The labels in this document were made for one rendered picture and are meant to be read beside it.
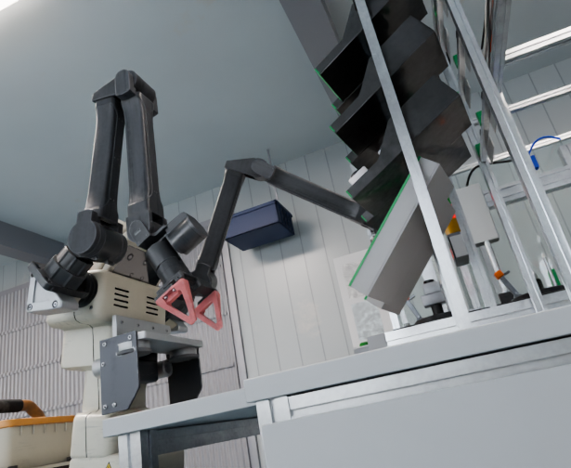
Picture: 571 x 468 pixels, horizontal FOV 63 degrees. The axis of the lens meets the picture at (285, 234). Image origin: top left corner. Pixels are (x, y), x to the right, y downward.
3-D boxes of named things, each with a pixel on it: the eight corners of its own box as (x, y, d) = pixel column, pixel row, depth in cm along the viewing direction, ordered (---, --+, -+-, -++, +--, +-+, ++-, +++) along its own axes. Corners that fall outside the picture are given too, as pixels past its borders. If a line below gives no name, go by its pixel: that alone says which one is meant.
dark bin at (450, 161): (367, 223, 108) (347, 201, 112) (385, 236, 119) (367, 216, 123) (460, 133, 102) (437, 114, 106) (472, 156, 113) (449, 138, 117)
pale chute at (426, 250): (381, 309, 101) (363, 299, 104) (398, 315, 112) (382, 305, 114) (444, 193, 100) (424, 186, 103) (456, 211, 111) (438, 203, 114)
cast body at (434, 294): (423, 306, 128) (416, 281, 131) (424, 308, 132) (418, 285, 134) (454, 298, 126) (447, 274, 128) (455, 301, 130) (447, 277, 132)
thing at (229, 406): (102, 437, 79) (101, 420, 80) (291, 413, 159) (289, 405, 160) (548, 343, 60) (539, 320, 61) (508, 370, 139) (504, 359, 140)
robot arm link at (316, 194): (253, 178, 149) (247, 172, 138) (260, 162, 149) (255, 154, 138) (378, 234, 145) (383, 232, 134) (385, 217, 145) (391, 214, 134)
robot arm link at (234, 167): (232, 155, 149) (226, 147, 139) (273, 166, 148) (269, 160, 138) (189, 290, 148) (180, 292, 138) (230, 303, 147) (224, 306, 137)
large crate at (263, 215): (296, 234, 410) (291, 214, 418) (279, 221, 376) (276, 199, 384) (242, 252, 425) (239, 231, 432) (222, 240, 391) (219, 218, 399)
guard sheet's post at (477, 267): (492, 324, 138) (400, 61, 176) (491, 325, 141) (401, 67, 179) (502, 321, 138) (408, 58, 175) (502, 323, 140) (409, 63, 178)
